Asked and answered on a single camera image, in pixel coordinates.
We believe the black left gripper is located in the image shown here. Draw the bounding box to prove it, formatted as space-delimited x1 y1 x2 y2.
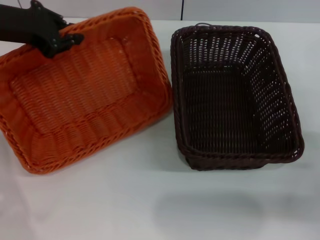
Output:
27 0 85 60

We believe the orange woven rectangular basket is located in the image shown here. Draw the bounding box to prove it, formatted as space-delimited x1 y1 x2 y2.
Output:
0 6 173 175

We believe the dark brown woven rectangular basket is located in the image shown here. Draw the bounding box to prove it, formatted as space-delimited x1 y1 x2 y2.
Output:
170 22 306 172

